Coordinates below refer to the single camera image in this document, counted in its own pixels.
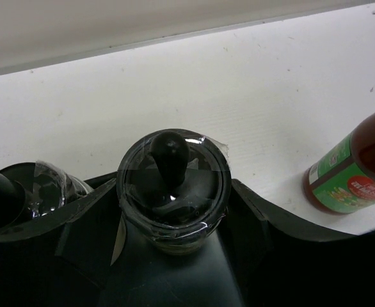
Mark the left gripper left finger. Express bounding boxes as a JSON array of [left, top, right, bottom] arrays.
[[0, 179, 121, 306]]

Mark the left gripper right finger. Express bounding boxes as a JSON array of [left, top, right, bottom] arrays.
[[219, 179, 375, 306]]

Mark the white salt shaker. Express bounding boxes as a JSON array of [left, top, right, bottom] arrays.
[[0, 161, 93, 229], [116, 129, 232, 255]]

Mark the black plastic tray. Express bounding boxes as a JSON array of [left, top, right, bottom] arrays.
[[81, 171, 246, 307]]

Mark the tall red chili sauce bottle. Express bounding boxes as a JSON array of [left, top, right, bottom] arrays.
[[303, 113, 375, 214]]

